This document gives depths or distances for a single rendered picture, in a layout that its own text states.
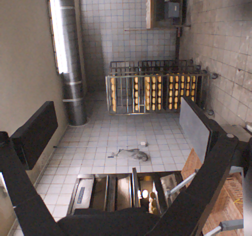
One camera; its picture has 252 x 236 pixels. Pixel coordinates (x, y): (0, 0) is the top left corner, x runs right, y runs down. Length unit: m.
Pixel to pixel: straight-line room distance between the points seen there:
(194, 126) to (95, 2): 5.23
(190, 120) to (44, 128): 0.13
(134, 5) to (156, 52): 1.31
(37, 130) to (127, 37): 5.13
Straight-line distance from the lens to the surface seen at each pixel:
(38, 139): 0.17
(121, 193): 2.22
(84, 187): 2.35
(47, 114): 0.19
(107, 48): 5.29
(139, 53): 5.31
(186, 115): 0.18
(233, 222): 1.35
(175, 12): 4.74
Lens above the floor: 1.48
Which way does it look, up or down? level
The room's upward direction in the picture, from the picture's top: 92 degrees counter-clockwise
